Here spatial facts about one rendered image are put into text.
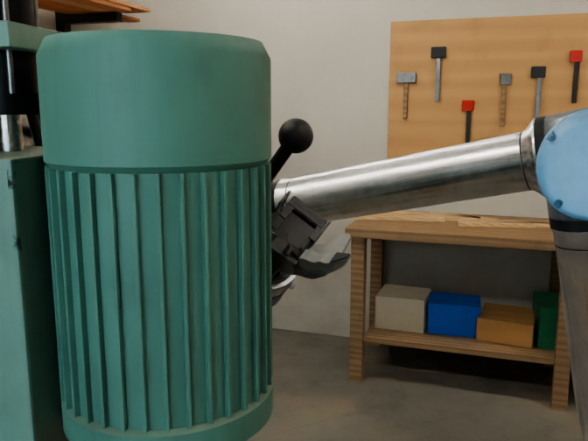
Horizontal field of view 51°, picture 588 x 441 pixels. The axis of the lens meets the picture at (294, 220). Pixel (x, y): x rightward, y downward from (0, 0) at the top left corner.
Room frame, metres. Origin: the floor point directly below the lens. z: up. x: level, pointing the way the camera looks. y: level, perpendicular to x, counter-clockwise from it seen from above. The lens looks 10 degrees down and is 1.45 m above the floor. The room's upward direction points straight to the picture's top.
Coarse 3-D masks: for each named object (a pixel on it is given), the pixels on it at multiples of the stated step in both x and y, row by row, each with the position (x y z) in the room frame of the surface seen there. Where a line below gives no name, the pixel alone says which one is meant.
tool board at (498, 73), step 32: (416, 32) 3.61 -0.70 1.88; (448, 32) 3.56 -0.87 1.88; (480, 32) 3.50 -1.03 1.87; (512, 32) 3.45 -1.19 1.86; (544, 32) 3.40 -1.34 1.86; (576, 32) 3.35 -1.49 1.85; (416, 64) 3.61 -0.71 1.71; (448, 64) 3.56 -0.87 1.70; (480, 64) 3.50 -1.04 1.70; (512, 64) 3.45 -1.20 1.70; (544, 64) 3.40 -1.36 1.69; (576, 64) 3.33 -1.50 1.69; (416, 96) 3.61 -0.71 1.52; (448, 96) 3.55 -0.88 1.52; (480, 96) 3.50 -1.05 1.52; (512, 96) 3.44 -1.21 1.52; (544, 96) 3.39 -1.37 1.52; (576, 96) 3.32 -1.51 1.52; (416, 128) 3.61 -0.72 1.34; (448, 128) 3.55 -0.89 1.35; (480, 128) 3.49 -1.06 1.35; (512, 128) 3.44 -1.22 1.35
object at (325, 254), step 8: (336, 240) 0.75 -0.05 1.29; (344, 240) 0.74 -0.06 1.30; (312, 248) 0.76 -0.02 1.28; (320, 248) 0.75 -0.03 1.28; (328, 248) 0.74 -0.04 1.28; (336, 248) 0.73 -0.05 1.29; (344, 248) 0.72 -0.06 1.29; (304, 256) 0.73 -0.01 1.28; (312, 256) 0.73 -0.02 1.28; (320, 256) 0.72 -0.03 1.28; (328, 256) 0.71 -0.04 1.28; (336, 256) 0.69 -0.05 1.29; (344, 256) 0.68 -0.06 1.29; (304, 264) 0.74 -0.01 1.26; (312, 264) 0.72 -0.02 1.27; (320, 264) 0.71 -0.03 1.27; (328, 264) 0.70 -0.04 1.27; (336, 264) 0.69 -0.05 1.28; (344, 264) 0.69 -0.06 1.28; (320, 272) 0.72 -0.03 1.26; (328, 272) 0.71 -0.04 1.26
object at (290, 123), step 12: (288, 120) 0.61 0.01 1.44; (300, 120) 0.60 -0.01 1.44; (288, 132) 0.60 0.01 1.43; (300, 132) 0.59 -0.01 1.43; (312, 132) 0.61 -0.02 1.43; (288, 144) 0.60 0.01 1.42; (300, 144) 0.60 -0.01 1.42; (276, 156) 0.61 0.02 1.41; (288, 156) 0.61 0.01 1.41; (276, 168) 0.61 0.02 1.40
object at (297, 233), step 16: (288, 192) 0.80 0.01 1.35; (288, 208) 0.78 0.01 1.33; (304, 208) 0.79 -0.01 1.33; (272, 224) 0.77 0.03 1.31; (288, 224) 0.78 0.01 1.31; (304, 224) 0.78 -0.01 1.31; (320, 224) 0.78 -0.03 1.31; (272, 240) 0.76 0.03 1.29; (288, 240) 0.76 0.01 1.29; (304, 240) 0.77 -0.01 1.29; (272, 256) 0.77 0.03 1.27; (288, 272) 0.77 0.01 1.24
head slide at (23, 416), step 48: (0, 144) 0.51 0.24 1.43; (0, 192) 0.44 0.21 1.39; (0, 240) 0.44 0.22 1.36; (48, 240) 0.48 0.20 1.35; (0, 288) 0.44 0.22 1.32; (48, 288) 0.47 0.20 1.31; (0, 336) 0.44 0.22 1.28; (48, 336) 0.47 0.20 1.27; (0, 384) 0.44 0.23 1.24; (48, 384) 0.46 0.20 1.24; (0, 432) 0.44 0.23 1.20; (48, 432) 0.46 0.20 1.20
